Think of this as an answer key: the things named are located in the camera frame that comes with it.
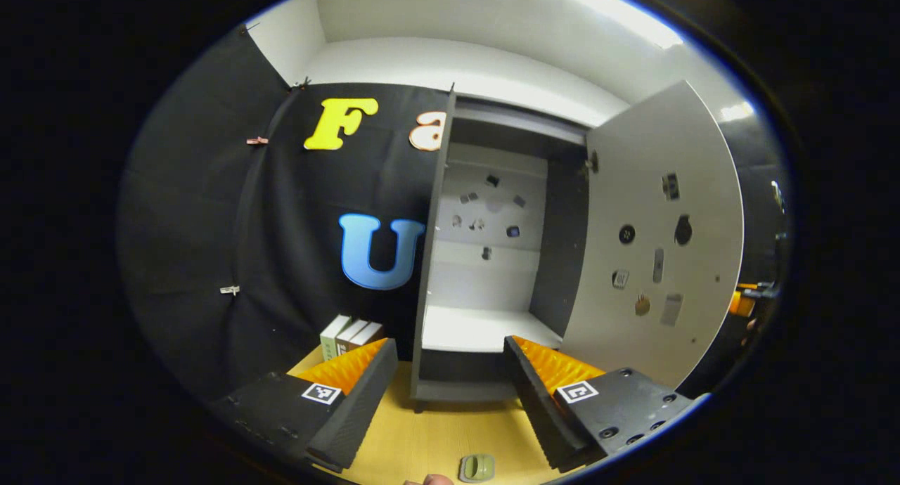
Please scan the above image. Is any black backdrop cloth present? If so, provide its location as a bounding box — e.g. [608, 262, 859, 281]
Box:
[116, 25, 790, 401]

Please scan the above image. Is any long ceiling light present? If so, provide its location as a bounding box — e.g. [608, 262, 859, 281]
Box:
[538, 0, 684, 50]

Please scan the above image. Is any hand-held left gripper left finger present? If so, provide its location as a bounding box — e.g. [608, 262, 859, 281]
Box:
[213, 337, 399, 473]

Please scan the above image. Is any beige cabinet door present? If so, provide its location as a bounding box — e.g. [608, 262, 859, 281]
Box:
[560, 79, 745, 392]

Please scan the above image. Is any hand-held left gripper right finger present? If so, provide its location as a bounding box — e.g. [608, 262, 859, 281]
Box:
[502, 335, 711, 474]

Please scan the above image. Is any green coaster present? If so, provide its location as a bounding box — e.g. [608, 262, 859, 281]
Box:
[459, 454, 496, 484]

